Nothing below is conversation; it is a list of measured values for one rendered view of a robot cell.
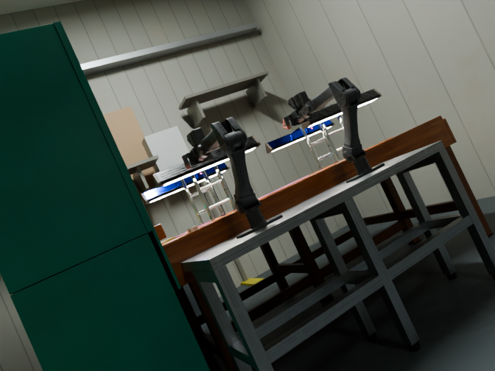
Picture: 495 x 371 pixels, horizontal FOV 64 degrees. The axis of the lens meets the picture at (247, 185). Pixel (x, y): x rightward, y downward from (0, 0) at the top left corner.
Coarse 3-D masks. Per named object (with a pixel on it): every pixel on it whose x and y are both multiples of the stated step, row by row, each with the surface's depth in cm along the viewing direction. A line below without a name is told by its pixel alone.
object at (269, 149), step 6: (330, 120) 315; (312, 126) 309; (330, 126) 312; (300, 132) 302; (306, 132) 303; (312, 132) 304; (282, 138) 297; (288, 138) 297; (294, 138) 298; (300, 138) 299; (270, 144) 292; (276, 144) 292; (282, 144) 293; (270, 150) 289
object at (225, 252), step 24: (432, 144) 176; (384, 168) 169; (336, 192) 159; (360, 192) 156; (288, 216) 149; (312, 216) 145; (240, 240) 144; (264, 240) 136; (192, 264) 149; (216, 264) 128
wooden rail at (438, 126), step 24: (432, 120) 234; (384, 144) 217; (408, 144) 223; (336, 168) 203; (288, 192) 191; (312, 192) 195; (240, 216) 180; (264, 216) 184; (192, 240) 170; (216, 240) 174
